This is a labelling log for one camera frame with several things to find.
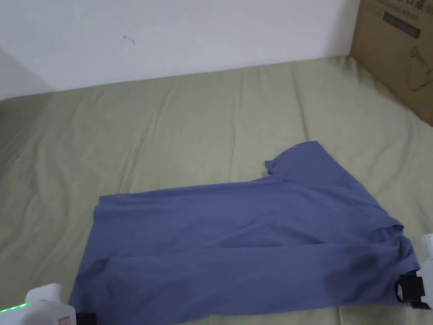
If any bed with pale green sheet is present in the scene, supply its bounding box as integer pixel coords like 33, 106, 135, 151
0, 37, 433, 325

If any blue shirt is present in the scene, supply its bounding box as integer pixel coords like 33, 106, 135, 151
51, 128, 427, 325

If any brown printed cardboard carton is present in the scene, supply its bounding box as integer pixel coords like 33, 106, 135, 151
341, 0, 433, 141

